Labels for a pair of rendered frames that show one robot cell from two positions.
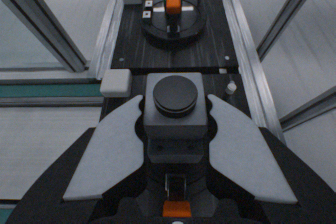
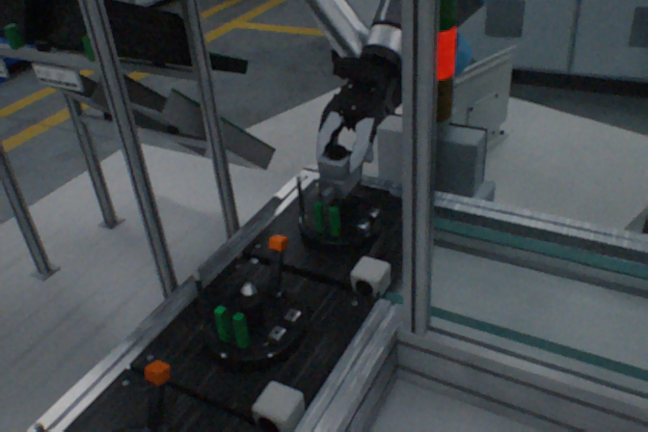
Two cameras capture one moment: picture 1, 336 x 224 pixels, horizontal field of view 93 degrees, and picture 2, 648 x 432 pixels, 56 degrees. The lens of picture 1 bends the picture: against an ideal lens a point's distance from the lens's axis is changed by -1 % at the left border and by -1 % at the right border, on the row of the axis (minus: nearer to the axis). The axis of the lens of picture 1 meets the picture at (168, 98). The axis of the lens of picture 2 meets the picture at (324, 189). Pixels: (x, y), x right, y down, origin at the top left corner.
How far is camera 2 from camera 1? 0.93 m
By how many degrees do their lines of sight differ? 83
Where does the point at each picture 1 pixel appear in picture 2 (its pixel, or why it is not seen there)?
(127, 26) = (322, 351)
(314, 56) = (79, 308)
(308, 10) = not seen: outside the picture
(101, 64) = (385, 324)
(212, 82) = not seen: hidden behind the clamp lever
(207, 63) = (262, 269)
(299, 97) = not seen: hidden behind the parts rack
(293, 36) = (56, 342)
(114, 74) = (368, 272)
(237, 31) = (185, 298)
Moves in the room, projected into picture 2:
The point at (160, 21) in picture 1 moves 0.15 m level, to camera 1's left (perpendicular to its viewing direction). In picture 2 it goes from (278, 316) to (384, 345)
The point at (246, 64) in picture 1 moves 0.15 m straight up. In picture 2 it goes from (221, 263) to (204, 182)
